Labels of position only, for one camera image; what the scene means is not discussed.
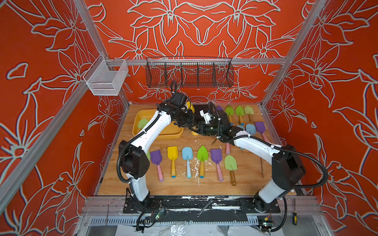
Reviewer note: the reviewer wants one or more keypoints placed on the small green shovel wooden handle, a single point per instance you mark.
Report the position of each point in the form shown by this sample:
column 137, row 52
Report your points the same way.
column 202, row 156

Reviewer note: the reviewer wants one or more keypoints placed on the blue shovel white handle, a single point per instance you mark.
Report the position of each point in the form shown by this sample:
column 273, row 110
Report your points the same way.
column 187, row 154

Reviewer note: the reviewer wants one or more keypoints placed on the yellow shovel yellow handle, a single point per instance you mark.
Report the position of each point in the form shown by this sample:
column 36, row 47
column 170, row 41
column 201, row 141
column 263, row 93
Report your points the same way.
column 172, row 153

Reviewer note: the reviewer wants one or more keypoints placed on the purple shovel blade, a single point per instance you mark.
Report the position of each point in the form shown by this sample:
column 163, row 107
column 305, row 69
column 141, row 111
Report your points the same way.
column 156, row 159

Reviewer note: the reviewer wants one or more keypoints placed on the light green shovel blade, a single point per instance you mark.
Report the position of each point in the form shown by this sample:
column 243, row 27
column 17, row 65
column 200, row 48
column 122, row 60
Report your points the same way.
column 148, row 155

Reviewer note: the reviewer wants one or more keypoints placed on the purple square shovel pink handle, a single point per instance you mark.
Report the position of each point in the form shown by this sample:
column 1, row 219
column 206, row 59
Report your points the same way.
column 260, row 127

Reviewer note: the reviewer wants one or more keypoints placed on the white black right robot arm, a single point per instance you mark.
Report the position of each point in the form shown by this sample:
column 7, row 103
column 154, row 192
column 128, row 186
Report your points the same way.
column 287, row 166

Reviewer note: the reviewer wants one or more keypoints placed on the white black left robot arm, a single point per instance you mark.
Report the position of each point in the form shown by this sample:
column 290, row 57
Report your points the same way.
column 132, row 163

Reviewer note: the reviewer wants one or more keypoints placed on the yellow storage box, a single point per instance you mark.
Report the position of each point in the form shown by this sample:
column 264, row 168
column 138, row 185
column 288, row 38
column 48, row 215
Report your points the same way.
column 144, row 116

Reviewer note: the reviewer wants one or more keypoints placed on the black plastic tool case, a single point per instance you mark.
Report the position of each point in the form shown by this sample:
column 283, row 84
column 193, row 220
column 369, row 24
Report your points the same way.
column 198, row 108

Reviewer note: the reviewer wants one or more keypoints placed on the hex key on table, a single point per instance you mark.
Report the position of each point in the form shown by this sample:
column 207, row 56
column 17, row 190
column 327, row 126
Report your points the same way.
column 261, row 169

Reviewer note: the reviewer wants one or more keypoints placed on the yellow black screwdriver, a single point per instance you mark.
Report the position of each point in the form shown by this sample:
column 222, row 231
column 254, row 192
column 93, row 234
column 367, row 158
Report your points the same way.
column 294, row 218

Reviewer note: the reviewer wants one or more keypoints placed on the black wire wall basket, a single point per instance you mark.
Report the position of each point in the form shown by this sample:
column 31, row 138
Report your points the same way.
column 189, row 72

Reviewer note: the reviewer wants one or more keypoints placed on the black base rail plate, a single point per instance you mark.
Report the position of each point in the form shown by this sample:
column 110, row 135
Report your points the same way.
column 245, row 204

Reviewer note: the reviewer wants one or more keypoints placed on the wrench on base rail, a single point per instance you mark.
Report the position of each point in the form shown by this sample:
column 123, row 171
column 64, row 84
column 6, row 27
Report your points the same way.
column 204, row 208

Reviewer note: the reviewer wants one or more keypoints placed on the clear mesh wall basket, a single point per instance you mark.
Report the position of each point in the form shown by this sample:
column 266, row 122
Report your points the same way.
column 106, row 77

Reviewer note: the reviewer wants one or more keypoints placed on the grey cable duct strip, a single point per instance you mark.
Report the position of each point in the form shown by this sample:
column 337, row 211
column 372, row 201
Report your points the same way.
column 131, row 220

